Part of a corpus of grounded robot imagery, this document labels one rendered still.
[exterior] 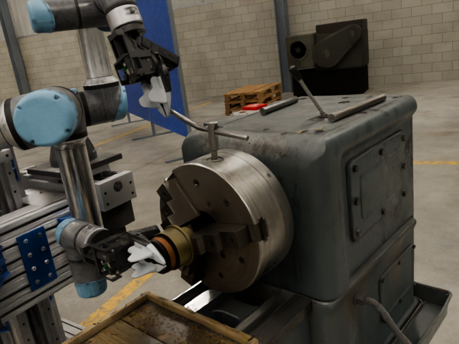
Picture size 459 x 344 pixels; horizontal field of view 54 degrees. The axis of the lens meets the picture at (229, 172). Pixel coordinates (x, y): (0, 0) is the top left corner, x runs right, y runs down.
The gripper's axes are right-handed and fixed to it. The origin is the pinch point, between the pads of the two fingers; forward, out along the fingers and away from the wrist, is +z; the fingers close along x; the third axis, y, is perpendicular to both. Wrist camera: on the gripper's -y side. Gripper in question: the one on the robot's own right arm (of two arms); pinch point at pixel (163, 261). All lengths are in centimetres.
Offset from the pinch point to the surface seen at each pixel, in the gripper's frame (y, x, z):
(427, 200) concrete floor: -306, -109, -60
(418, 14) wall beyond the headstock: -971, 33, -318
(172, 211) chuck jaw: -8.9, 6.2, -6.2
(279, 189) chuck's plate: -26.2, 7.5, 9.8
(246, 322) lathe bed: -16.0, -22.4, 4.3
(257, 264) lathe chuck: -15.2, -5.2, 10.9
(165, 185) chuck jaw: -11.1, 10.8, -9.9
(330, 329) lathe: -31.9, -29.5, 16.2
